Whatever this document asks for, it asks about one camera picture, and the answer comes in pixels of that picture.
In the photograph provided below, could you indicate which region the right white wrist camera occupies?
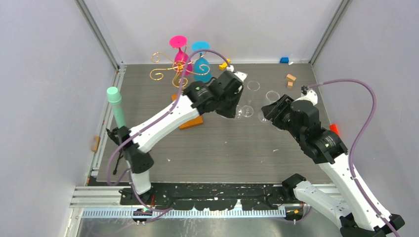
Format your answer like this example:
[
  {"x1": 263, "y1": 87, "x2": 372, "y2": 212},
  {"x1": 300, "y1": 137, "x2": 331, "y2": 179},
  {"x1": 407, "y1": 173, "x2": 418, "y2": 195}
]
[{"x1": 299, "y1": 86, "x2": 318, "y2": 106}]

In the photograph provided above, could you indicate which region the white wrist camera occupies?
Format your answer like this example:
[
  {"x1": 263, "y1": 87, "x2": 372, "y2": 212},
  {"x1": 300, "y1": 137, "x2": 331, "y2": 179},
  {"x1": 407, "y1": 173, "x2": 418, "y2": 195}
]
[
  {"x1": 226, "y1": 65, "x2": 248, "y2": 83},
  {"x1": 299, "y1": 86, "x2": 318, "y2": 106}
]

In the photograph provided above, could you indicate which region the clear flute glass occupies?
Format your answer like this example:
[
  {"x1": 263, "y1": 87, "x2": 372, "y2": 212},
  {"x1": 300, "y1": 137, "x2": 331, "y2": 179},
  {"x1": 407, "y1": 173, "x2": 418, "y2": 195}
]
[{"x1": 242, "y1": 80, "x2": 260, "y2": 118}]

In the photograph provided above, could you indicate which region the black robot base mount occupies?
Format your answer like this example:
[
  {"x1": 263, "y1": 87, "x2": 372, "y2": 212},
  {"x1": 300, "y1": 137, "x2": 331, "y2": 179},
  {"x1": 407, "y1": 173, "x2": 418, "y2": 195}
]
[{"x1": 119, "y1": 183, "x2": 313, "y2": 224}]

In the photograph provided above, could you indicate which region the mint green cup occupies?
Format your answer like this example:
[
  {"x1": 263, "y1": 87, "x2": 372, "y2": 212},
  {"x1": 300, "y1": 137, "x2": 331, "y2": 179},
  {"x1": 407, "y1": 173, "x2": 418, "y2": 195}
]
[{"x1": 107, "y1": 86, "x2": 126, "y2": 128}]

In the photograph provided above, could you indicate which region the red toy block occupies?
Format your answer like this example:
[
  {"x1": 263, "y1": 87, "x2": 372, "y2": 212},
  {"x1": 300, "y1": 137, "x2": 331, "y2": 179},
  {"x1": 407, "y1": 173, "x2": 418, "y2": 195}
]
[{"x1": 330, "y1": 123, "x2": 340, "y2": 136}]

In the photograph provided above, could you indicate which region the wooden piece left edge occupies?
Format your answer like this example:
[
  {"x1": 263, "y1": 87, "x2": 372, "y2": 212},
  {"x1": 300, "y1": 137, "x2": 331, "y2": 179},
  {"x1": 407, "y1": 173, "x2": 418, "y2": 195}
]
[{"x1": 91, "y1": 136, "x2": 101, "y2": 153}]

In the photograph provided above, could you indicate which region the blue wine glass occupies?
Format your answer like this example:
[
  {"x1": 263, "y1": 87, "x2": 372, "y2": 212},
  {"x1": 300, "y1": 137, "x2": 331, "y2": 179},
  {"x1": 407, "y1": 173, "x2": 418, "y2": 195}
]
[{"x1": 192, "y1": 41, "x2": 212, "y2": 83}]

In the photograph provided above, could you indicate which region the yellow toy block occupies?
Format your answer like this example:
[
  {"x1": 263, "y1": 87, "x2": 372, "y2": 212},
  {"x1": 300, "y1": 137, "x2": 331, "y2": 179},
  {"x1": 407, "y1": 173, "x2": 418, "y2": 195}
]
[{"x1": 218, "y1": 58, "x2": 231, "y2": 71}]

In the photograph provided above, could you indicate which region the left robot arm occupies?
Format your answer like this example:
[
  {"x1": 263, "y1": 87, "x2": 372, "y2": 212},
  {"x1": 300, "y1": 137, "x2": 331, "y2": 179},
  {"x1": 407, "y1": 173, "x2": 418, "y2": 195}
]
[{"x1": 112, "y1": 71, "x2": 248, "y2": 204}]

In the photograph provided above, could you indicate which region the clear ribbed wine glass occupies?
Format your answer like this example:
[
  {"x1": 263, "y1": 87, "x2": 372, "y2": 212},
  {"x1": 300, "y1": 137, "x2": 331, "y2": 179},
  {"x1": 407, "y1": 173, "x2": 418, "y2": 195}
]
[{"x1": 258, "y1": 90, "x2": 280, "y2": 123}]

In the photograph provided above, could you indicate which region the orange wooden rack base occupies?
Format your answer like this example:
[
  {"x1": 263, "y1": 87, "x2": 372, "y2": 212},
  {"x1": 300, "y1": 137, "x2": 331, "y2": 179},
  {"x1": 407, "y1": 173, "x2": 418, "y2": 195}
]
[{"x1": 171, "y1": 94, "x2": 204, "y2": 130}]

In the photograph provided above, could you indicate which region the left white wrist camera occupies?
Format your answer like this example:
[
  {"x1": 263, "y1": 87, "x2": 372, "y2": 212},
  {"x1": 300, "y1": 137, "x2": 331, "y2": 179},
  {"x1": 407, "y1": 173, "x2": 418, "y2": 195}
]
[{"x1": 226, "y1": 65, "x2": 248, "y2": 83}]

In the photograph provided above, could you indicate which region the pink wine glass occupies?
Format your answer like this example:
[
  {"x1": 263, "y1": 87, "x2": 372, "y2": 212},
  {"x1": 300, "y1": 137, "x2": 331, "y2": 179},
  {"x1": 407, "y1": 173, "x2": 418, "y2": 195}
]
[{"x1": 169, "y1": 35, "x2": 193, "y2": 76}]

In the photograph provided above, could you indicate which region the gold wire wine glass rack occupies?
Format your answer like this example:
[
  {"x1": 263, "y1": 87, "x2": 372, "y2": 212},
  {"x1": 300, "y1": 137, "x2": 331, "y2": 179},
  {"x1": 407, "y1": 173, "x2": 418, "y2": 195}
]
[{"x1": 149, "y1": 46, "x2": 210, "y2": 88}]

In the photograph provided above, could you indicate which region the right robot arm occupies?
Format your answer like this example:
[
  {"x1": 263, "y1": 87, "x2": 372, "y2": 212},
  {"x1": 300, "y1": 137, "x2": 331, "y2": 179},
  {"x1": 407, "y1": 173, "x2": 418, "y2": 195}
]
[{"x1": 261, "y1": 90, "x2": 405, "y2": 237}]

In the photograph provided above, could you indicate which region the blue toy block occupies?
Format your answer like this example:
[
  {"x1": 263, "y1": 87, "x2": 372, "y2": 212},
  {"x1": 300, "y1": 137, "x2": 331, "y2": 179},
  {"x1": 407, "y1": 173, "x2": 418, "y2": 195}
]
[{"x1": 280, "y1": 57, "x2": 290, "y2": 64}]

